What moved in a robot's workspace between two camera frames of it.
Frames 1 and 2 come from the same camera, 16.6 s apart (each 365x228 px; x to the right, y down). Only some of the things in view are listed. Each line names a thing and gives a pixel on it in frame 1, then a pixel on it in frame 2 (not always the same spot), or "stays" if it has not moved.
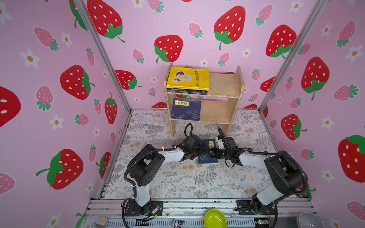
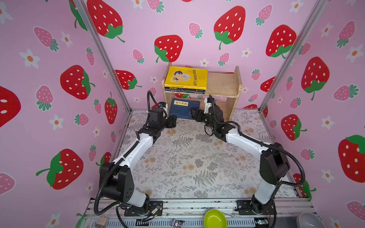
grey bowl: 309,220 stays
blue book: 206,157 to 181,109
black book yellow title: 187,91 stays
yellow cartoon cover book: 188,78 stays
